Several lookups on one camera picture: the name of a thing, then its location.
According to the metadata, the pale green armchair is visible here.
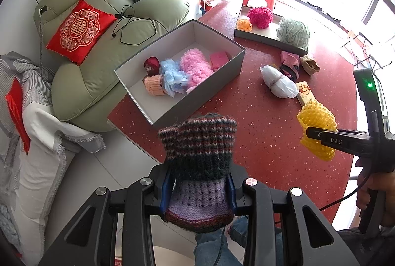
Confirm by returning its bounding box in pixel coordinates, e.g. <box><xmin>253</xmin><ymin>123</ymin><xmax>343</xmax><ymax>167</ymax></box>
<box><xmin>34</xmin><ymin>0</ymin><xmax>190</xmax><ymax>133</ymax></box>

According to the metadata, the white plastic bag bundle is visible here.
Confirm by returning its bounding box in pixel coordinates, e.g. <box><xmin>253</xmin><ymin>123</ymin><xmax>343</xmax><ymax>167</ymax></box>
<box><xmin>260</xmin><ymin>65</ymin><xmax>299</xmax><ymax>99</ymax></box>

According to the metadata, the grey box lid tray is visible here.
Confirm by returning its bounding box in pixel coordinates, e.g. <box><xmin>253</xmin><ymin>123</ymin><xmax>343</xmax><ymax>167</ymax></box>
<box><xmin>234</xmin><ymin>5</ymin><xmax>309</xmax><ymax>57</ymax></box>

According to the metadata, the brown knit pouch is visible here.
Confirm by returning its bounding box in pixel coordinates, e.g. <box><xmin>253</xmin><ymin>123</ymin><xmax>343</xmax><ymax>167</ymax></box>
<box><xmin>300</xmin><ymin>55</ymin><xmax>321</xmax><ymax>75</ymax></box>

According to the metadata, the black earphone cable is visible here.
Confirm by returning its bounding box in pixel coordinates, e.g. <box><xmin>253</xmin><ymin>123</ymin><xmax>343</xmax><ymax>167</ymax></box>
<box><xmin>112</xmin><ymin>3</ymin><xmax>158</xmax><ymax>46</ymax></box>

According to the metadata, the grey charging cable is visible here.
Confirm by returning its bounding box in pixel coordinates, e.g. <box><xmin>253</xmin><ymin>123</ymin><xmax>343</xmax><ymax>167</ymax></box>
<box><xmin>37</xmin><ymin>6</ymin><xmax>53</xmax><ymax>90</ymax></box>

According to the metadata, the person's right hand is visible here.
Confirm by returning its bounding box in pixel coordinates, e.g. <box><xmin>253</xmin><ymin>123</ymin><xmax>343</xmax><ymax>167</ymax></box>
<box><xmin>355</xmin><ymin>158</ymin><xmax>395</xmax><ymax>227</ymax></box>

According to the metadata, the striped knit sock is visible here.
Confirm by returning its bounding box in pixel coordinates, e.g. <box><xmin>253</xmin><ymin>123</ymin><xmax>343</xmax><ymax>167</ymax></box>
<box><xmin>158</xmin><ymin>112</ymin><xmax>238</xmax><ymax>234</ymax></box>

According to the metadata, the red embroidered cushion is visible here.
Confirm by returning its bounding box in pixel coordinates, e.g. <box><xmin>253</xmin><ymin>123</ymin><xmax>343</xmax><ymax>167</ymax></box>
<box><xmin>46</xmin><ymin>0</ymin><xmax>118</xmax><ymax>66</ymax></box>

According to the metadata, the grey striped blanket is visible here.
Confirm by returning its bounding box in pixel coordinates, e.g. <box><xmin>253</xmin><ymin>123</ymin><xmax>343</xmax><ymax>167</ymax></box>
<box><xmin>0</xmin><ymin>51</ymin><xmax>58</xmax><ymax>162</ymax></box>

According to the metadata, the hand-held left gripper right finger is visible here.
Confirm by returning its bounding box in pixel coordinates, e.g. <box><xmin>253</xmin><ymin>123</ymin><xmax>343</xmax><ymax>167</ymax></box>
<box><xmin>227</xmin><ymin>163</ymin><xmax>360</xmax><ymax>266</ymax></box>

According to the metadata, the light blue chunky knit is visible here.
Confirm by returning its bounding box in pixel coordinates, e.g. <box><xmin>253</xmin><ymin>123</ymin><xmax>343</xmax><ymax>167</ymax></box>
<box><xmin>0</xmin><ymin>201</ymin><xmax>23</xmax><ymax>254</ymax></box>

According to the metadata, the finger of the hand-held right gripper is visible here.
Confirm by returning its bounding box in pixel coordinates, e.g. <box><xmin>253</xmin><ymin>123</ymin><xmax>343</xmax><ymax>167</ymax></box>
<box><xmin>305</xmin><ymin>126</ymin><xmax>368</xmax><ymax>139</ymax></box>

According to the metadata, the light blue fluffy pompom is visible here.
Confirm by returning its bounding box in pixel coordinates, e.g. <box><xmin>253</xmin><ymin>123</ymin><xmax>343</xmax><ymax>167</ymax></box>
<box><xmin>160</xmin><ymin>59</ymin><xmax>189</xmax><ymax>97</ymax></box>

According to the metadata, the pink sponge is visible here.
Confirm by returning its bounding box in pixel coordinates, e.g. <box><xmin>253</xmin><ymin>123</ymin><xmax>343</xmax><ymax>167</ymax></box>
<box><xmin>210</xmin><ymin>51</ymin><xmax>230</xmax><ymax>72</ymax></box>

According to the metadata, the white fringed quilt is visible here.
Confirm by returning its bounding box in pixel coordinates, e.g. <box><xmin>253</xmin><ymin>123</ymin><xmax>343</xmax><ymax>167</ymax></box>
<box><xmin>0</xmin><ymin>105</ymin><xmax>105</xmax><ymax>259</ymax></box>

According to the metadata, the red cloth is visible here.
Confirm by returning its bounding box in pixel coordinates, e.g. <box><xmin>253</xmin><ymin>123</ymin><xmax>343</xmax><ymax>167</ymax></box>
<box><xmin>5</xmin><ymin>78</ymin><xmax>31</xmax><ymax>155</ymax></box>

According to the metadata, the cream printed tissue pack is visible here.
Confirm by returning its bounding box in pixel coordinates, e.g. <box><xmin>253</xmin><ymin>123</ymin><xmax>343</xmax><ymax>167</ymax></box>
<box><xmin>296</xmin><ymin>82</ymin><xmax>317</xmax><ymax>107</ymax></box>

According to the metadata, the dark window frame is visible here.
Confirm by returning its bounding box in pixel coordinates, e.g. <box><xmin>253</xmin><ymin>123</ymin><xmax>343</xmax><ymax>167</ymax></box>
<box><xmin>361</xmin><ymin>0</ymin><xmax>395</xmax><ymax>26</ymax></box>

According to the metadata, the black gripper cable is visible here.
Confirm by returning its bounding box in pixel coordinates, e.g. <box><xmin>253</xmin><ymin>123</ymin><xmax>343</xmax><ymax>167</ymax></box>
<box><xmin>213</xmin><ymin>227</ymin><xmax>226</xmax><ymax>266</ymax></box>
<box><xmin>319</xmin><ymin>172</ymin><xmax>371</xmax><ymax>211</ymax></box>

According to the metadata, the black metal folding chair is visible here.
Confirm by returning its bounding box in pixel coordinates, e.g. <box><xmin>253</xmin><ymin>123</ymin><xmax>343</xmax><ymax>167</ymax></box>
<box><xmin>339</xmin><ymin>31</ymin><xmax>383</xmax><ymax>69</ymax></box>

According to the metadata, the magenta fluffy pompom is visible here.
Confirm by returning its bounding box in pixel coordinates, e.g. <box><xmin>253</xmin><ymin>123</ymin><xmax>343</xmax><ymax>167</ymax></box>
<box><xmin>247</xmin><ymin>7</ymin><xmax>274</xmax><ymax>29</ymax></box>

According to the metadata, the grey cardboard box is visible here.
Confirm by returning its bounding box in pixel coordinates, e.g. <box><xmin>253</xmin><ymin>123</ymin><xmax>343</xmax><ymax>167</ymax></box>
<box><xmin>114</xmin><ymin>20</ymin><xmax>246</xmax><ymax>126</ymax></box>

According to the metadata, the dark red yarn ball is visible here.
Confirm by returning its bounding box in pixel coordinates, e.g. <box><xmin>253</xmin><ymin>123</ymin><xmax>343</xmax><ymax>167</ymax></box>
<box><xmin>143</xmin><ymin>55</ymin><xmax>161</xmax><ymax>77</ymax></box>

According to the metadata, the yellow foam fruit net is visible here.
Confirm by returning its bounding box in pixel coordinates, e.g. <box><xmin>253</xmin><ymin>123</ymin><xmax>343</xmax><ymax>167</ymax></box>
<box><xmin>297</xmin><ymin>100</ymin><xmax>338</xmax><ymax>162</ymax></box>

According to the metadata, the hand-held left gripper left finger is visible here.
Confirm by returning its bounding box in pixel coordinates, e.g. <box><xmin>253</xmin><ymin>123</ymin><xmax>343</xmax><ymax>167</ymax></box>
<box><xmin>39</xmin><ymin>163</ymin><xmax>173</xmax><ymax>266</ymax></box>

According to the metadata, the orange knit sock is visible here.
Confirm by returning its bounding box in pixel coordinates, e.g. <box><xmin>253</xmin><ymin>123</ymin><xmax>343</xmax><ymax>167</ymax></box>
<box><xmin>142</xmin><ymin>75</ymin><xmax>167</xmax><ymax>97</ymax></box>

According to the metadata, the person's blue jeans leg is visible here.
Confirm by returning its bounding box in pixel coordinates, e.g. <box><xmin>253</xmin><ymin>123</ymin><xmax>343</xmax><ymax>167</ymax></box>
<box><xmin>336</xmin><ymin>226</ymin><xmax>395</xmax><ymax>266</ymax></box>
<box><xmin>193</xmin><ymin>217</ymin><xmax>284</xmax><ymax>266</ymax></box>

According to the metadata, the pale green bath pouf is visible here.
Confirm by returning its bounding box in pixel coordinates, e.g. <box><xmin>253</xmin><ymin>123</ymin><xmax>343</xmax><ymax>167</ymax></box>
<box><xmin>276</xmin><ymin>17</ymin><xmax>310</xmax><ymax>49</ymax></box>

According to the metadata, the orange yarn ball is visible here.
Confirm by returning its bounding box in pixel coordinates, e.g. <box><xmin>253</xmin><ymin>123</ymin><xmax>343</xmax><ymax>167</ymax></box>
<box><xmin>237</xmin><ymin>18</ymin><xmax>253</xmax><ymax>32</ymax></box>

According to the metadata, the pink fluffy pompom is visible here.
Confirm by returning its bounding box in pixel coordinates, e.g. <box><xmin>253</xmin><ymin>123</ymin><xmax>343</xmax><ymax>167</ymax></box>
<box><xmin>180</xmin><ymin>49</ymin><xmax>214</xmax><ymax>94</ymax></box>

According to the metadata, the pink knit sock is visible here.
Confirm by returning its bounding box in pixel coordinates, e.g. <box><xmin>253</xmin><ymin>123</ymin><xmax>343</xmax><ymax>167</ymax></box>
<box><xmin>279</xmin><ymin>50</ymin><xmax>300</xmax><ymax>81</ymax></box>

